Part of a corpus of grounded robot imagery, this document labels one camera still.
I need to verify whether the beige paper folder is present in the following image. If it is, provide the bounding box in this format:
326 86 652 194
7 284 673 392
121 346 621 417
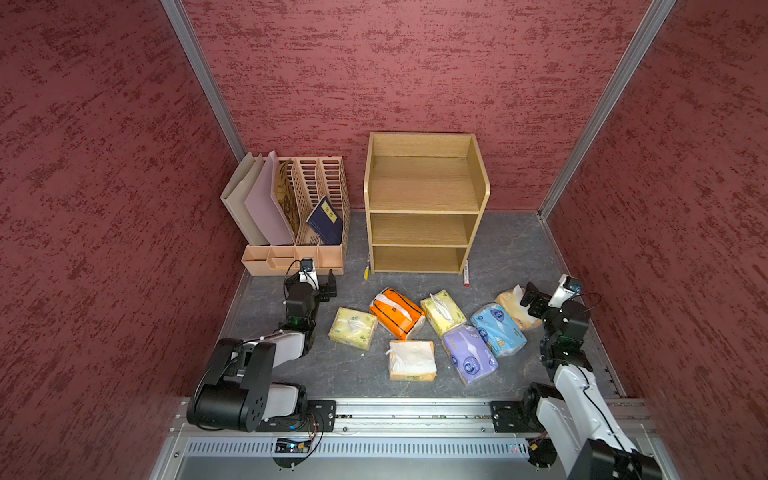
220 152 268 245

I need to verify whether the beige plastic file organizer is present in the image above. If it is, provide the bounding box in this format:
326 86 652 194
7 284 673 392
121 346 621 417
241 155 350 277

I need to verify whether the light blue tissue pack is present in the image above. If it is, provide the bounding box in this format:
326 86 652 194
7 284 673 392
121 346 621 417
470 303 527 358

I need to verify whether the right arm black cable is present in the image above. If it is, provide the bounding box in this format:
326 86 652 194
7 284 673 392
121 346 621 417
569 291 625 451

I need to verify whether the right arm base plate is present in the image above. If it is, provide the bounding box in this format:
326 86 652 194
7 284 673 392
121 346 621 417
490 400 545 437

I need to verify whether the wooden three-tier shelf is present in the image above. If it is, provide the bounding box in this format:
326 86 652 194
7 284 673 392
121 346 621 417
363 132 491 274

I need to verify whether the beige tissue pack bottom shelf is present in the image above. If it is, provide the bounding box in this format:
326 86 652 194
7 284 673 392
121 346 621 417
495 285 542 331

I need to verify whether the purple tissue pack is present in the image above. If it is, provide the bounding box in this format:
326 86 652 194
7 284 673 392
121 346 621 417
442 324 499 386

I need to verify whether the yellow green tissue box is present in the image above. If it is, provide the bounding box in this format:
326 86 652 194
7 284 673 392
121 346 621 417
329 307 378 351

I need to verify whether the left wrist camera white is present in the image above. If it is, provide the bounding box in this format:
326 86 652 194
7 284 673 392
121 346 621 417
298 257 319 290

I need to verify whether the lilac paper folder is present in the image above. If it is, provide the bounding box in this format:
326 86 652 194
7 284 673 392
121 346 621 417
244 151 294 246

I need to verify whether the dark blue book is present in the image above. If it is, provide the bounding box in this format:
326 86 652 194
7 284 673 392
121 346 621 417
306 196 344 245

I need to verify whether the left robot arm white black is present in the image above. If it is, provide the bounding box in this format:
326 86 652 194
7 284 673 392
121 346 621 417
186 270 337 432

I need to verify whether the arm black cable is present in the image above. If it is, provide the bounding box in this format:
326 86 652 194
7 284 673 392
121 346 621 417
569 291 625 451
283 259 319 301

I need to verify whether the left aluminium corner profile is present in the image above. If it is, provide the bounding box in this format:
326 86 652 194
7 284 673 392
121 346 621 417
161 0 247 161

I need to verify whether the right aluminium corner profile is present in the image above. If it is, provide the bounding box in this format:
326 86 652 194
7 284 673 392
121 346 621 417
538 0 676 224

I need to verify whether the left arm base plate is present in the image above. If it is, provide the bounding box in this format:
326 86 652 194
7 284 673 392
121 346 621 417
256 400 337 433

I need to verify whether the orange white tissue pack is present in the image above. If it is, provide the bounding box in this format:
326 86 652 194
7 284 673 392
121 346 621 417
369 288 426 341

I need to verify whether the aluminium corner profile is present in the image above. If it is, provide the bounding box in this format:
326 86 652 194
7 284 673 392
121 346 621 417
161 0 247 161
538 0 676 224

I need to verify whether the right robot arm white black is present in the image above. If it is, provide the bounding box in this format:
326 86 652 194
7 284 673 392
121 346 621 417
520 275 663 479

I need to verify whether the brown patterned folder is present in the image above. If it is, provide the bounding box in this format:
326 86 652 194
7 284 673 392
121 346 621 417
274 161 299 240

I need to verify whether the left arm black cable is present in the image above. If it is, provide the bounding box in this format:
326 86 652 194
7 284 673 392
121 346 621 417
283 259 319 301

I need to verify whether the aluminium mounting rail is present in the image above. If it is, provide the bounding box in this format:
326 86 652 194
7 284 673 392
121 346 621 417
169 398 660 438

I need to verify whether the orange yellow tissue box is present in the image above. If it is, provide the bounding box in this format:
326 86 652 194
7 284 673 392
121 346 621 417
387 340 437 382

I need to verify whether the yellow tissue pack bottom shelf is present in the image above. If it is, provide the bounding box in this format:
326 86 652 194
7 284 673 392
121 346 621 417
420 290 467 338

